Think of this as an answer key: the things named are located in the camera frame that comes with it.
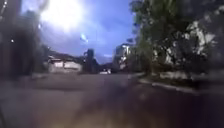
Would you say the pale vehicle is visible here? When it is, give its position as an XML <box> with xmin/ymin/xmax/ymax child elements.
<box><xmin>99</xmin><ymin>67</ymin><xmax>113</xmax><ymax>76</ymax></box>

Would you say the pale tall building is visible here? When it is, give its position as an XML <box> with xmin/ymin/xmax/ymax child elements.
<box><xmin>113</xmin><ymin>42</ymin><xmax>134</xmax><ymax>72</ymax></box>

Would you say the dark asphalt road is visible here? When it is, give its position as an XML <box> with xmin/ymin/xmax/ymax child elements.
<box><xmin>0</xmin><ymin>73</ymin><xmax>224</xmax><ymax>128</ymax></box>

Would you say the pale concrete kerb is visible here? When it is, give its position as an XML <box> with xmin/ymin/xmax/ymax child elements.
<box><xmin>137</xmin><ymin>77</ymin><xmax>224</xmax><ymax>97</ymax></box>

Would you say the green leafy tree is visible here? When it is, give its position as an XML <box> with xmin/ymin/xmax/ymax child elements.
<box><xmin>128</xmin><ymin>0</ymin><xmax>224</xmax><ymax>80</ymax></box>

